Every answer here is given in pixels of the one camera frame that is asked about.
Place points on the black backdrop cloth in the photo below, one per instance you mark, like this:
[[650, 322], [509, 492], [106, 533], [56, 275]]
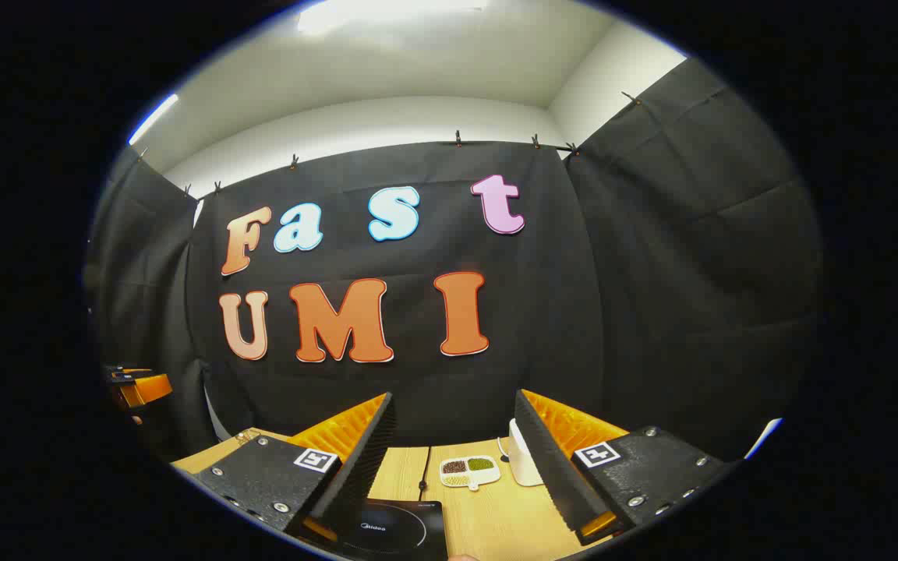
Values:
[[652, 273]]

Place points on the white divided bean dish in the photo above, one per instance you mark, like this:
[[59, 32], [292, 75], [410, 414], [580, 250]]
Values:
[[468, 470]]

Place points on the black induction cooktop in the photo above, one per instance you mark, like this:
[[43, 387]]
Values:
[[402, 530]]

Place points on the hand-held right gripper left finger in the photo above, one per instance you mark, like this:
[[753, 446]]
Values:
[[367, 460]]

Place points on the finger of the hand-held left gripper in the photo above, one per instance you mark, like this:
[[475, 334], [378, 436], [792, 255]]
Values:
[[145, 388]]

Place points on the white toaster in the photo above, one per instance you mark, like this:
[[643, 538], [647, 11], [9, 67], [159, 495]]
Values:
[[525, 463]]

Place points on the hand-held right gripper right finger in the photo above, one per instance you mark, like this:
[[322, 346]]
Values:
[[546, 467]]

